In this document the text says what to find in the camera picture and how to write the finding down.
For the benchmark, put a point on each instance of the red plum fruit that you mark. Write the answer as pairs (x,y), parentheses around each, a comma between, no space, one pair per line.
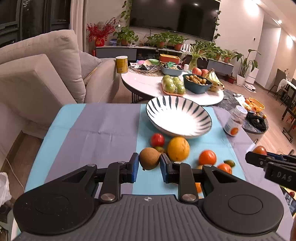
(260,150)

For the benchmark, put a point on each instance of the grey cushion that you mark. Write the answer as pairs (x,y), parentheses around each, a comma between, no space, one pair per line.
(88,64)

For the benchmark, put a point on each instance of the orange rectangular box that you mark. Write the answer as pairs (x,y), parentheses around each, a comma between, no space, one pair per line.
(169,58)

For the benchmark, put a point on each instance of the red tomato fruit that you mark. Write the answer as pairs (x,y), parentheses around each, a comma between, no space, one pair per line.
(157,140)

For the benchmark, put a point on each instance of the tall leafy floor plant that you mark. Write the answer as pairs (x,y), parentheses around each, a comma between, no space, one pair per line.
(246,66)

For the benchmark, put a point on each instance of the red flower arrangement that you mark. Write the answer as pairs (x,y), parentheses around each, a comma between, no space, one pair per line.
(99,33)

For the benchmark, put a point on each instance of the blue purple striped tablecloth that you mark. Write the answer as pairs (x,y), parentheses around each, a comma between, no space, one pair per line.
(61,201)

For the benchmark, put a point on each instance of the blue snack tray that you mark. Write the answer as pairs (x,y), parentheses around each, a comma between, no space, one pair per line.
(172,72)

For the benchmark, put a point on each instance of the large yellow orange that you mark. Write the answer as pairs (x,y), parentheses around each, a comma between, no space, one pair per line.
(178,149)

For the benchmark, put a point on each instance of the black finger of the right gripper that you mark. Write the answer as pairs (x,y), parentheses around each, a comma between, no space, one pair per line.
(258,160)

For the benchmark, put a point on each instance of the orange tangerine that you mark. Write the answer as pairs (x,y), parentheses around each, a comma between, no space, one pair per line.
(225,167)
(207,157)

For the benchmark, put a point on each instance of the glass vase with plant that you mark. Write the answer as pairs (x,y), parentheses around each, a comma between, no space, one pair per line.
(196,54)

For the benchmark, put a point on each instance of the tray of green apples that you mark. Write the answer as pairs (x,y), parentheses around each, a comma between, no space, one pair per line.
(172,85)

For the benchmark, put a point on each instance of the yellow canister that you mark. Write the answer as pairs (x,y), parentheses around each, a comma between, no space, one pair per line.
(121,64)

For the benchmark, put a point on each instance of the tv cabinet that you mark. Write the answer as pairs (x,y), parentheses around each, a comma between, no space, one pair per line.
(135,53)

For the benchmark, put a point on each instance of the small green mango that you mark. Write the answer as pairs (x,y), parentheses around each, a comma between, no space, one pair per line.
(230,163)

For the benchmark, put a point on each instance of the potted green plant left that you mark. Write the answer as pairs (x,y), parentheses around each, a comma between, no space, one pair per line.
(124,35)

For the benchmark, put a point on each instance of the clear snack jar white lid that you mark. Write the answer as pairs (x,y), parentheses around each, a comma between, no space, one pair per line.
(235,121)

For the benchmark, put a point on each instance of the red apples on table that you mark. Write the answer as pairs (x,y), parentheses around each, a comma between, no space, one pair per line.
(201,72)

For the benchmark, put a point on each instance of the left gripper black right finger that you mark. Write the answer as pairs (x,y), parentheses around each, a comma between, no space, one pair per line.
(181,174)

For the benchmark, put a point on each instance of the beige sofa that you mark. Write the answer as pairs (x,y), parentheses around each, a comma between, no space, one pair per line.
(42,74)

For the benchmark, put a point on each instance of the bunch of bananas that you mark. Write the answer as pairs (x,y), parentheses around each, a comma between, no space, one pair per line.
(216,84)

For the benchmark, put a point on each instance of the dark marble round table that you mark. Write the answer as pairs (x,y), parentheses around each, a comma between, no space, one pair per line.
(254,124)

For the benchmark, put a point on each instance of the dark green bowl of longans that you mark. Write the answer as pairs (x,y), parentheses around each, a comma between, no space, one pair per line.
(196,83)

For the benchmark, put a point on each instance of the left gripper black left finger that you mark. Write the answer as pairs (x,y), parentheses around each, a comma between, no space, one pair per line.
(114,175)

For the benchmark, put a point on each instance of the black wall television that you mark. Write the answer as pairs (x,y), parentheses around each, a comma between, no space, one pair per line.
(194,18)

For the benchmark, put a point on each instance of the white striped ceramic bowl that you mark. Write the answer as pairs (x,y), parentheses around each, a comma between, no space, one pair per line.
(178,116)

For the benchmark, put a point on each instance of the brown round kiwi fruit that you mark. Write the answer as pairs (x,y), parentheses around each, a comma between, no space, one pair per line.
(149,158)

